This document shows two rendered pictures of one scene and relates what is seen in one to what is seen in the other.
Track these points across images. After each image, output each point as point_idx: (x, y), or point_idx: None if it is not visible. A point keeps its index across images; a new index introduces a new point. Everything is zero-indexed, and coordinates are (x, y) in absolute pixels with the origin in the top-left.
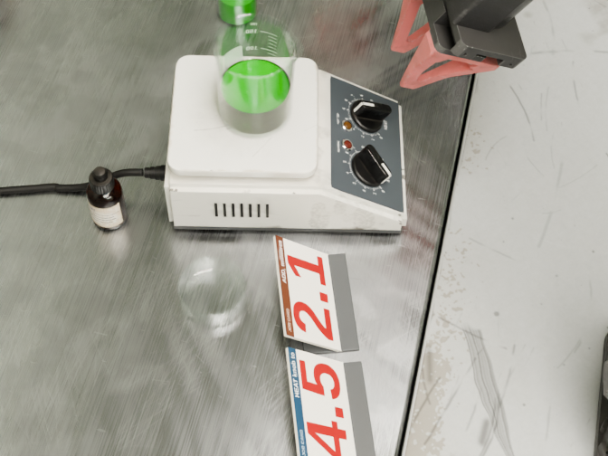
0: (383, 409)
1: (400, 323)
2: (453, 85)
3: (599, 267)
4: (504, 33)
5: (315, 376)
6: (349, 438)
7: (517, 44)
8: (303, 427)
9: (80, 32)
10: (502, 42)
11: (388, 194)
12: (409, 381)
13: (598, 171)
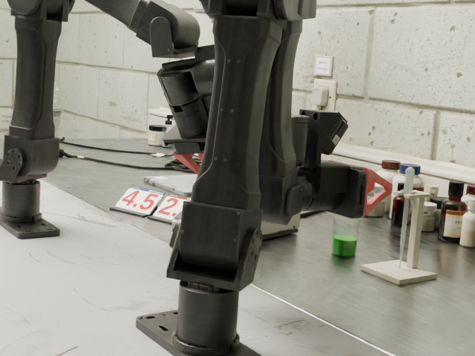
0: (123, 214)
1: (141, 223)
2: None
3: (80, 244)
4: (176, 133)
5: (150, 199)
6: (125, 206)
7: (169, 136)
8: (139, 189)
9: (376, 237)
10: (174, 131)
11: None
12: (121, 218)
13: (113, 260)
